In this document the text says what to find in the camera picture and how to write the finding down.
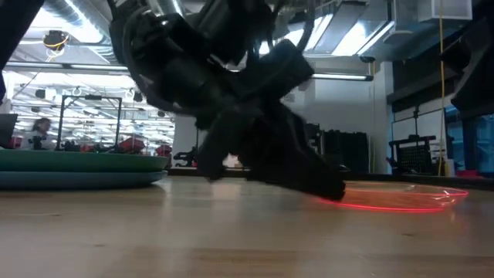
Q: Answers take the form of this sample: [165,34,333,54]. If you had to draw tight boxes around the black shelf cart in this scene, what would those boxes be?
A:
[306,122,323,158]

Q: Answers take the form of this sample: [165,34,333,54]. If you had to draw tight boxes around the blue plastic plate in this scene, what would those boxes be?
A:
[0,170,169,191]

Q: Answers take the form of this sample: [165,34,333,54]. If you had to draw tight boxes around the dark laptop screen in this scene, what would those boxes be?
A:
[0,113,19,150]

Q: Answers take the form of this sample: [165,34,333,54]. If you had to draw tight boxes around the yellow hanging cable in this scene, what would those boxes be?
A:
[437,0,446,177]

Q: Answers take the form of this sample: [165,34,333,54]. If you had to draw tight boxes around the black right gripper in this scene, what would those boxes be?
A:
[439,15,494,117]

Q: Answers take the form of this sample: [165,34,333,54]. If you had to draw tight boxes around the black cabinet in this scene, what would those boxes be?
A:
[322,130,370,175]

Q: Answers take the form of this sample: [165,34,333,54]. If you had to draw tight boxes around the blue window panel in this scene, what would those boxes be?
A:
[443,106,494,175]

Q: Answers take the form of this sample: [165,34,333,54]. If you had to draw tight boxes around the teal green plastic plate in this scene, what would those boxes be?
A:
[0,149,169,174]

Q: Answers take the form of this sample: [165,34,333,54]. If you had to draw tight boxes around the person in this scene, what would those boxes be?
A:
[19,117,53,151]

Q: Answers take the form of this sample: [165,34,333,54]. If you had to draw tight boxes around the black frame diagonal brace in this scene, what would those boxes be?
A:
[0,0,46,105]

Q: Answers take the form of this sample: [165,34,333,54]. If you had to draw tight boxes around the black tubular frame stand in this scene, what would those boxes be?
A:
[56,94,124,152]

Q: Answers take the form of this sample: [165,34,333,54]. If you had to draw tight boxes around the long ceiling light tube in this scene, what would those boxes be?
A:
[3,61,374,82]

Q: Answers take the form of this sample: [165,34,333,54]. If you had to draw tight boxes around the black pegboard cart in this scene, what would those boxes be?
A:
[387,134,438,176]

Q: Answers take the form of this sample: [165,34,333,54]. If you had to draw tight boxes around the red translucent plastic plate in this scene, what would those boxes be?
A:
[314,180,470,214]

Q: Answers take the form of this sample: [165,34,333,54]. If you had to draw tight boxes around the ceiling cable reel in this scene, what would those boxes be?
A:
[42,29,71,52]

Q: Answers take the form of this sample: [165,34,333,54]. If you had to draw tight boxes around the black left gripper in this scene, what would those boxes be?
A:
[165,38,347,202]

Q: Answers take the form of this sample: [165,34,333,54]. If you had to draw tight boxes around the silver ceiling duct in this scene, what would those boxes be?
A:
[40,0,128,66]

